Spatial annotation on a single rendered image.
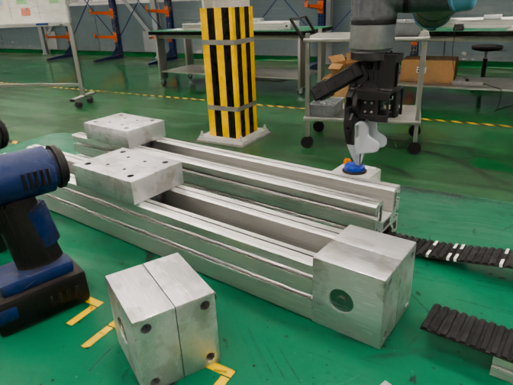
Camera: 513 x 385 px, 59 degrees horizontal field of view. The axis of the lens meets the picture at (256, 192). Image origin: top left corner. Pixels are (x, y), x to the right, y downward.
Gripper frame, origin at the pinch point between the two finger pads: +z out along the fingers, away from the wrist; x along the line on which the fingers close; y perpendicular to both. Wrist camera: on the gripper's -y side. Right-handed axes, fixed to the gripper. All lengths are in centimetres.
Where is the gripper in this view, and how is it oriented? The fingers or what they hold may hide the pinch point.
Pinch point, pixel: (355, 157)
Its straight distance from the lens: 89.5
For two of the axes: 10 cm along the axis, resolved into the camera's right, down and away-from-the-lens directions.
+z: 0.4, 9.2, 4.0
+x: 6.0, -3.4, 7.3
